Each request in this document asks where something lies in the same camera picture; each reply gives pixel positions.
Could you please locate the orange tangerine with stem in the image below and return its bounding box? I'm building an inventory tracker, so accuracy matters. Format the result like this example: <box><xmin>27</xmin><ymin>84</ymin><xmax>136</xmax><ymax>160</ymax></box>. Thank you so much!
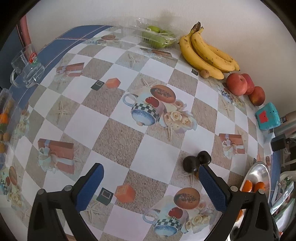
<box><xmin>253</xmin><ymin>182</ymin><xmax>265</xmax><ymax>192</ymax></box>

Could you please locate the steel oval tray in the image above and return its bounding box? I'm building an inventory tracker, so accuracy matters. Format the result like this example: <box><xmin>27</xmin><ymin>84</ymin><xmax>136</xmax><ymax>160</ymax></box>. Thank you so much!
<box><xmin>226</xmin><ymin>161</ymin><xmax>270</xmax><ymax>241</ymax></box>

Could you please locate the brown sapota by plums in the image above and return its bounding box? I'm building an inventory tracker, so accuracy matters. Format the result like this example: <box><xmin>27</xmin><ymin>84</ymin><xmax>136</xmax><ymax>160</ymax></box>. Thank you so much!
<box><xmin>194</xmin><ymin>171</ymin><xmax>199</xmax><ymax>179</ymax></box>

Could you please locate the black charger on white base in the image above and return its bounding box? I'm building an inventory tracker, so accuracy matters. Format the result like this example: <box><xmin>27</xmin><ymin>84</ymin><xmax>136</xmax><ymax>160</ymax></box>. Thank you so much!
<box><xmin>270</xmin><ymin>134</ymin><xmax>287</xmax><ymax>152</ymax></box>

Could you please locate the dark plum right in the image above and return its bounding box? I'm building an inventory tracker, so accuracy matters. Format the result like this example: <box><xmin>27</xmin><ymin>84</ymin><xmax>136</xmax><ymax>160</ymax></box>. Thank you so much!
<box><xmin>197</xmin><ymin>151</ymin><xmax>212</xmax><ymax>165</ymax></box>

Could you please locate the dark plum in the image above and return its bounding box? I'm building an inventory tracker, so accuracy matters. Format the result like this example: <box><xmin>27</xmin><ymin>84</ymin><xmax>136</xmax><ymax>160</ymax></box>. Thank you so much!
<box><xmin>183</xmin><ymin>156</ymin><xmax>200</xmax><ymax>175</ymax></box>
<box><xmin>197</xmin><ymin>151</ymin><xmax>212</xmax><ymax>165</ymax></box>

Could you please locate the dark plum left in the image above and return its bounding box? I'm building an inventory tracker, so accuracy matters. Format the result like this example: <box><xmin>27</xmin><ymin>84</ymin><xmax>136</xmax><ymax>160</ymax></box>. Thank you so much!
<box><xmin>183</xmin><ymin>156</ymin><xmax>200</xmax><ymax>175</ymax></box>

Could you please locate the steel thermos flask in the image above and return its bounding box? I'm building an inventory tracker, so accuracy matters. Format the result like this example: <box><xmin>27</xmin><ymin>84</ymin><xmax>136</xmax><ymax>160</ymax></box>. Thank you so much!
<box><xmin>274</xmin><ymin>110</ymin><xmax>296</xmax><ymax>138</ymax></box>

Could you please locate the teal plastic box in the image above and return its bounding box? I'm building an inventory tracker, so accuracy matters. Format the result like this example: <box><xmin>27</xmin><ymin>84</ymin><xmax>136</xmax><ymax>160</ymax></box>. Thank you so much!
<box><xmin>255</xmin><ymin>102</ymin><xmax>280</xmax><ymax>131</ymax></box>

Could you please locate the clear plastic fruit box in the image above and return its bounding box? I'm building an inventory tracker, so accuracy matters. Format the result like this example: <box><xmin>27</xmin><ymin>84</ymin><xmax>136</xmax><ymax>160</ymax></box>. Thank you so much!
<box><xmin>1</xmin><ymin>88</ymin><xmax>17</xmax><ymax>169</ymax></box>

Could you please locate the red apple right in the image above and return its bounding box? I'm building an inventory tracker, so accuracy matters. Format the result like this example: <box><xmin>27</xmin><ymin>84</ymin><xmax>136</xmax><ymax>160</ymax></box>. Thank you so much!
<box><xmin>248</xmin><ymin>86</ymin><xmax>265</xmax><ymax>106</ymax></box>

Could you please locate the red apple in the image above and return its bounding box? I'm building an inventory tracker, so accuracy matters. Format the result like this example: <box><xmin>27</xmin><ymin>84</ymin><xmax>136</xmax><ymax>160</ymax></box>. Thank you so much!
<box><xmin>241</xmin><ymin>73</ymin><xmax>255</xmax><ymax>95</ymax></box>
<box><xmin>226</xmin><ymin>73</ymin><xmax>248</xmax><ymax>96</ymax></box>
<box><xmin>248</xmin><ymin>86</ymin><xmax>265</xmax><ymax>106</ymax></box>

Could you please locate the red apple middle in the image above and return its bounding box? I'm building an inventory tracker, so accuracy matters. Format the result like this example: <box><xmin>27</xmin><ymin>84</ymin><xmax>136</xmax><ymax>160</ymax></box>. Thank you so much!
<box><xmin>241</xmin><ymin>73</ymin><xmax>255</xmax><ymax>95</ymax></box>

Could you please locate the floral plastic tablecloth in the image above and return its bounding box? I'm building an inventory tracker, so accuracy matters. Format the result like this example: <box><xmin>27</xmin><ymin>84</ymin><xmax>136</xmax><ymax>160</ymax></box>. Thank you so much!
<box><xmin>1</xmin><ymin>26</ymin><xmax>271</xmax><ymax>240</ymax></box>

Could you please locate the red apple left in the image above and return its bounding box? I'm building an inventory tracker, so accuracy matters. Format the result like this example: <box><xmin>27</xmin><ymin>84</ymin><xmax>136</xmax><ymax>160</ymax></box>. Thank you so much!
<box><xmin>226</xmin><ymin>73</ymin><xmax>248</xmax><ymax>96</ymax></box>

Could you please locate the clear glass mug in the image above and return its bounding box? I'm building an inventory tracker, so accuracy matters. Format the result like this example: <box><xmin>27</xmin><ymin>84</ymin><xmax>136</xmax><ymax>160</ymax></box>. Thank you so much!
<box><xmin>10</xmin><ymin>44</ymin><xmax>45</xmax><ymax>88</ymax></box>

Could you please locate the small brown fruit by bananas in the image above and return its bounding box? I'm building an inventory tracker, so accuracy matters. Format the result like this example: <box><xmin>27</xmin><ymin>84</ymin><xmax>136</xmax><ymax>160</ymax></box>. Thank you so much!
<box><xmin>200</xmin><ymin>69</ymin><xmax>210</xmax><ymax>79</ymax></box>

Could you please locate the yellow banana bunch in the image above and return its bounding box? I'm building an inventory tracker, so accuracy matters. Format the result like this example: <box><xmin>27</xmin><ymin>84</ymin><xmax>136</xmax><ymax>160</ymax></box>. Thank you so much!
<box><xmin>179</xmin><ymin>22</ymin><xmax>240</xmax><ymax>80</ymax></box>

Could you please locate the bag of green fruit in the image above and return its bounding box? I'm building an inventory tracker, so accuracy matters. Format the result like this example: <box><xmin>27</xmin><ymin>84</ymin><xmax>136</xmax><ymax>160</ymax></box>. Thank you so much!
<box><xmin>136</xmin><ymin>18</ymin><xmax>177</xmax><ymax>49</ymax></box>

